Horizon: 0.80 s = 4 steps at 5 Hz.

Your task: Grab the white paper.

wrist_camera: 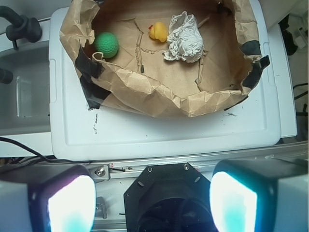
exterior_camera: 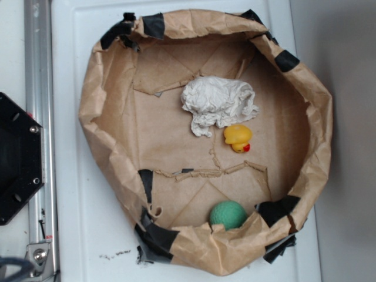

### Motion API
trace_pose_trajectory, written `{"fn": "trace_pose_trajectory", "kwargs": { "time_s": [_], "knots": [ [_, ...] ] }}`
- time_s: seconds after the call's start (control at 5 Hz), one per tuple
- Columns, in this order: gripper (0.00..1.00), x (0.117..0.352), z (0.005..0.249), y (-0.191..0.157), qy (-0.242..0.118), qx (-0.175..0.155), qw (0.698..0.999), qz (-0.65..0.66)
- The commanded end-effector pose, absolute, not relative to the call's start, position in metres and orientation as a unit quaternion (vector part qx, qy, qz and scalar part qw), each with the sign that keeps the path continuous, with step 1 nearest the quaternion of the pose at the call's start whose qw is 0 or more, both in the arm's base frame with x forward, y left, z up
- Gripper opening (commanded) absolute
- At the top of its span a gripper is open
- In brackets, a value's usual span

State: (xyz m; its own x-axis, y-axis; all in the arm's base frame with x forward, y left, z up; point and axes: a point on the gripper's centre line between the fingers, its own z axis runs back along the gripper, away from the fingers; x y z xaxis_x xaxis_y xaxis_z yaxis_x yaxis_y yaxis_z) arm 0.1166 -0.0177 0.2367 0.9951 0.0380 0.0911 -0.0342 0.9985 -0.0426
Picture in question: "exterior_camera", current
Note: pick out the crumpled white paper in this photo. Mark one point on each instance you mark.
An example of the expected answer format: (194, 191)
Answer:
(218, 101)

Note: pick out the aluminium extrusion rail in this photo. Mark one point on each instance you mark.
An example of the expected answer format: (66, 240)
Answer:
(43, 219)

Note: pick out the yellow rubber duck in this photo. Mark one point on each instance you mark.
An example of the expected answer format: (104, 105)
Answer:
(238, 137)

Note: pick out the silver corner bracket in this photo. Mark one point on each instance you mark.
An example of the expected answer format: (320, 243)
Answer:
(42, 256)

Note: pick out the green foam ball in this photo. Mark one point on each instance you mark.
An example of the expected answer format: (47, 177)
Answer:
(228, 213)

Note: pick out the brown paper bag bin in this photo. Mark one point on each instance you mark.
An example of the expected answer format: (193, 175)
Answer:
(166, 179)

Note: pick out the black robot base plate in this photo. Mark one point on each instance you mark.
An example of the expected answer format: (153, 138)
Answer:
(21, 158)

